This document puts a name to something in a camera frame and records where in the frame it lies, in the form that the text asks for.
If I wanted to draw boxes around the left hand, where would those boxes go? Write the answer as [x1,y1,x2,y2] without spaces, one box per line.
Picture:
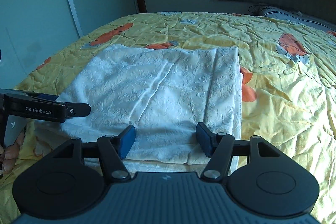
[1,131,25,174]

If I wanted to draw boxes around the black cable on bed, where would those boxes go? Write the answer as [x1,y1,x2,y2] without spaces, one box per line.
[248,3,276,15]

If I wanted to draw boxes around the grey striped pillow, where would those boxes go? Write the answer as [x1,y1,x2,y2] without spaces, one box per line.
[257,6,335,32]

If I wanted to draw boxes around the yellow quilt with orange prints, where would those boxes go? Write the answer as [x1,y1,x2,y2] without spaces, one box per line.
[0,11,336,224]

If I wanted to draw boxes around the cream white textured pants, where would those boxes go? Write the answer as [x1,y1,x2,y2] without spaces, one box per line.
[35,44,243,165]

